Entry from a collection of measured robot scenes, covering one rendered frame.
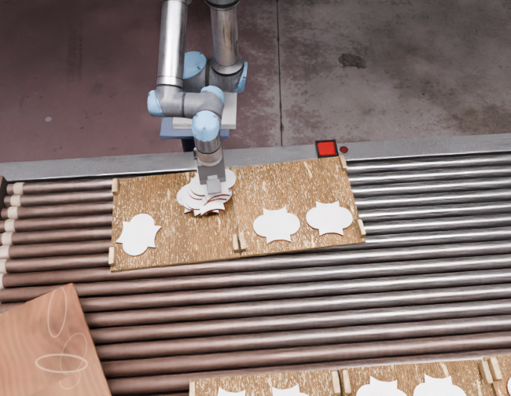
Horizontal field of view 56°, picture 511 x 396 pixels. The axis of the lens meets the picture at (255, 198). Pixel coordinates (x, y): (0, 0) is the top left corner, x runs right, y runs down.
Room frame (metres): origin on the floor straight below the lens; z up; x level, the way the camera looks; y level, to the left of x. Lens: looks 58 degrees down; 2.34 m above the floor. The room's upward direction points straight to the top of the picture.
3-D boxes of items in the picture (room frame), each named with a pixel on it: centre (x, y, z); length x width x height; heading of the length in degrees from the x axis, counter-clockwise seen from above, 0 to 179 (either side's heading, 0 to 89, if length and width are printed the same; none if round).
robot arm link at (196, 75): (1.35, 0.23, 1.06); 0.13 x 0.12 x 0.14; 86
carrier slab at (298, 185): (0.86, -0.13, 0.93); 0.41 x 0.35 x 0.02; 97
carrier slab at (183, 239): (0.81, 0.27, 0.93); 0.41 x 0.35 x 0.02; 97
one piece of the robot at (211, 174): (0.87, 0.14, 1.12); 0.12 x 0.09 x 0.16; 9
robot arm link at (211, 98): (0.99, 0.15, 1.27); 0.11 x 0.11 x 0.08; 86
